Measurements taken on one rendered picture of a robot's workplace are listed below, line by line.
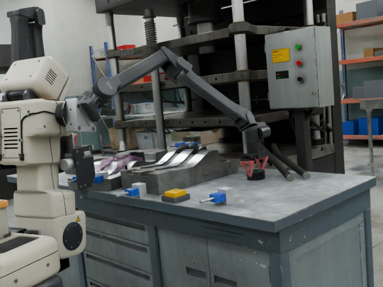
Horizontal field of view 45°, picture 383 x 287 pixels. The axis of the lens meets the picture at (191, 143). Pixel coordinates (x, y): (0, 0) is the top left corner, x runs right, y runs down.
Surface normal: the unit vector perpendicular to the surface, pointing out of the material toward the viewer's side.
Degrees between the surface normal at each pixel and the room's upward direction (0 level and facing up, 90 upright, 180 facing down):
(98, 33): 90
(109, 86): 64
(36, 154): 90
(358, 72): 90
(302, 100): 90
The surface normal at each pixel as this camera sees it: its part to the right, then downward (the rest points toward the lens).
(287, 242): 0.70, 0.02
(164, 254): -0.72, 0.14
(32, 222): -0.49, 0.00
